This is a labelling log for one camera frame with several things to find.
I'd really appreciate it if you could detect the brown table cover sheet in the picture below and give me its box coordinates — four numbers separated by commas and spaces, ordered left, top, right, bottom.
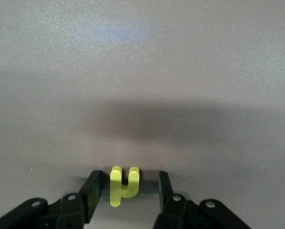
0, 0, 285, 229

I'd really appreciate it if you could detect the yellow letter h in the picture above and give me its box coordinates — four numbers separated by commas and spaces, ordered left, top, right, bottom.
109, 166, 140, 208

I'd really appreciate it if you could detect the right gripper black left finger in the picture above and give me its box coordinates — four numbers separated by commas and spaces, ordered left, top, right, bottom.
0, 170, 102, 229

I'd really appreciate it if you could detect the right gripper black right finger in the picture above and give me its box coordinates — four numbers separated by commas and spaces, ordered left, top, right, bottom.
153, 171, 253, 229

